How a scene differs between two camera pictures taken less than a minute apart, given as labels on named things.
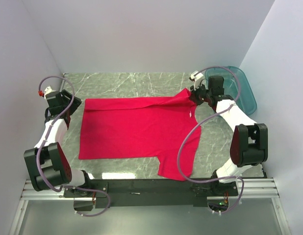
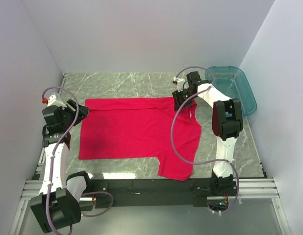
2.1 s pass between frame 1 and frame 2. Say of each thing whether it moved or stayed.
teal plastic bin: stayed
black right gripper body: moved
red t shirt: stayed
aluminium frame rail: stayed
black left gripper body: moved
